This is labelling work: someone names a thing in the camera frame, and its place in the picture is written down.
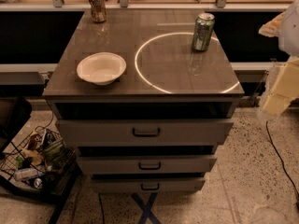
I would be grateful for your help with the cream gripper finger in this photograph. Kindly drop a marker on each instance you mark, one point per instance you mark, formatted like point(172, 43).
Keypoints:
point(271, 28)
point(284, 90)

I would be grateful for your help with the green soda can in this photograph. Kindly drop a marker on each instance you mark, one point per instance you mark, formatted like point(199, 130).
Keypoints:
point(203, 28)

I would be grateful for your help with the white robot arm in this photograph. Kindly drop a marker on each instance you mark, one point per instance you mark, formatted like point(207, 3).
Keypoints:
point(288, 41)

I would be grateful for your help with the white paper bowl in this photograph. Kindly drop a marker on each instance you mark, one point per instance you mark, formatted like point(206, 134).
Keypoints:
point(101, 68)

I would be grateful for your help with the brown soda can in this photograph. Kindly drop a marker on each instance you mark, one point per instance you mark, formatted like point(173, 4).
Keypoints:
point(98, 10)

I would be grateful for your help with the middle grey drawer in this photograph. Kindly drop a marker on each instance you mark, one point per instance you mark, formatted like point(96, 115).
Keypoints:
point(146, 164)

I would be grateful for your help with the grey drawer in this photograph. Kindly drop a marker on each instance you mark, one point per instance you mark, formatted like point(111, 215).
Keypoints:
point(144, 132)
point(146, 164)
point(189, 184)

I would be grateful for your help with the bottom grey drawer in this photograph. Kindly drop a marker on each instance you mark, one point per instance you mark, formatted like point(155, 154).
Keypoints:
point(189, 184)

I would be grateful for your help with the top grey drawer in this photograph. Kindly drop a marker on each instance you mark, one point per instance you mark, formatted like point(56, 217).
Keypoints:
point(144, 132)

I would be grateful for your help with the green snack bag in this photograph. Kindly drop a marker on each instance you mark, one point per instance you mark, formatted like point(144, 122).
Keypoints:
point(54, 150)

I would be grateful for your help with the clear plastic bottle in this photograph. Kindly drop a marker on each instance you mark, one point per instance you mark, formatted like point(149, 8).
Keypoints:
point(28, 173)

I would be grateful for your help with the black wire basket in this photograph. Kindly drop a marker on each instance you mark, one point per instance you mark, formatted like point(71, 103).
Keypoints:
point(29, 154)

